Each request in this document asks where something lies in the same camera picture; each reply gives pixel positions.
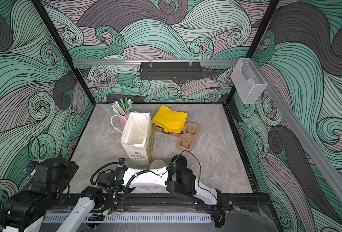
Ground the yellow napkin stack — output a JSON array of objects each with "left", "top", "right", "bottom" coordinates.
[{"left": 152, "top": 105, "right": 188, "bottom": 133}]

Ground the white paper gift bag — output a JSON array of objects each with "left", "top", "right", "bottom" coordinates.
[{"left": 121, "top": 112, "right": 154, "bottom": 166}]

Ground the black cup lid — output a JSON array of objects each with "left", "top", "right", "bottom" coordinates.
[{"left": 171, "top": 155, "right": 187, "bottom": 167}]

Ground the brown pulp cup carrier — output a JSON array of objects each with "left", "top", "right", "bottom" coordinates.
[{"left": 177, "top": 122, "right": 200, "bottom": 151}]

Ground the clear acrylic wall holder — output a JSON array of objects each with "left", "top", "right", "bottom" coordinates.
[{"left": 230, "top": 58, "right": 267, "bottom": 105}]

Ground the black wall tray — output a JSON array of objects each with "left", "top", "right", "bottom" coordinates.
[{"left": 139, "top": 61, "right": 202, "bottom": 81}]

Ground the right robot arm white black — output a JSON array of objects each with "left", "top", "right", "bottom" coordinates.
[{"left": 90, "top": 162, "right": 221, "bottom": 206}]

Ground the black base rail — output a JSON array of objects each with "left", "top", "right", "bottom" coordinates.
[{"left": 104, "top": 193, "right": 271, "bottom": 210}]

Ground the white slotted cable duct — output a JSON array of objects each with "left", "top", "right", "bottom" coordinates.
[{"left": 43, "top": 213, "right": 212, "bottom": 224}]

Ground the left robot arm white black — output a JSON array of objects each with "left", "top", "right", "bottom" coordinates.
[{"left": 1, "top": 158, "right": 104, "bottom": 232}]

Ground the pink holder with straws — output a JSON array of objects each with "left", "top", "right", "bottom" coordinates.
[{"left": 111, "top": 98, "right": 133, "bottom": 127}]

